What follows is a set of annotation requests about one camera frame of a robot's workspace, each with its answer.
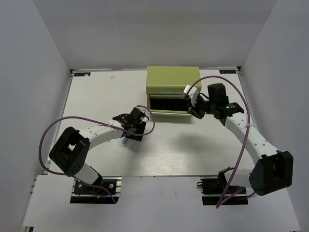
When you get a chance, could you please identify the blue table sticker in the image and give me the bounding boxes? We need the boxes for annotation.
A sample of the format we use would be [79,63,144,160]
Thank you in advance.
[74,72,91,77]
[219,70,237,74]

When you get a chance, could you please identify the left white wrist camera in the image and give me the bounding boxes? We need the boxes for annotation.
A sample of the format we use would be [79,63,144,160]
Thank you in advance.
[136,106,150,122]

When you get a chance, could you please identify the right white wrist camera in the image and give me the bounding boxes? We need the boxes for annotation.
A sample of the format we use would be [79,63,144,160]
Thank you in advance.
[183,85,199,106]

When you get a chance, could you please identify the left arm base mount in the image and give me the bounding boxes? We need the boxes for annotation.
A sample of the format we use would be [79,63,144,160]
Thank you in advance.
[70,177,122,204]

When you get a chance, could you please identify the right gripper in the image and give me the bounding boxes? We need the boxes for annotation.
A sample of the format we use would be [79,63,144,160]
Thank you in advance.
[187,94,216,119]

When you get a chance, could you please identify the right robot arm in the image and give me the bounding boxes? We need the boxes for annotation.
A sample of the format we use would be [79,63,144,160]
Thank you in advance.
[183,83,294,196]

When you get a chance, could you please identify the green metal tool chest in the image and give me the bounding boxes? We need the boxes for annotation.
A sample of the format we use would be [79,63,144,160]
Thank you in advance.
[146,66,200,116]

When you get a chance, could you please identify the left blue table sticker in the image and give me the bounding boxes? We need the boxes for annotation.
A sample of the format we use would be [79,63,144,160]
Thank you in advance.
[74,72,91,77]

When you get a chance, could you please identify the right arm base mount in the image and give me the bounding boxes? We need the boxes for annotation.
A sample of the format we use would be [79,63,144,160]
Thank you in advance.
[197,166,249,206]

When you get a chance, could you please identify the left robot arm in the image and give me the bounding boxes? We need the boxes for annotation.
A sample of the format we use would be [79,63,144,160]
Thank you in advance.
[49,107,148,193]

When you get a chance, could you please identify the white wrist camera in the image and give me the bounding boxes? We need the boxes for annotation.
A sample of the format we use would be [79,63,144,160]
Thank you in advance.
[183,85,199,106]
[136,106,150,122]

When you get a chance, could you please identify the right blue table sticker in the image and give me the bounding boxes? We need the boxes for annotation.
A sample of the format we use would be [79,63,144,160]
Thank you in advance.
[219,70,237,74]

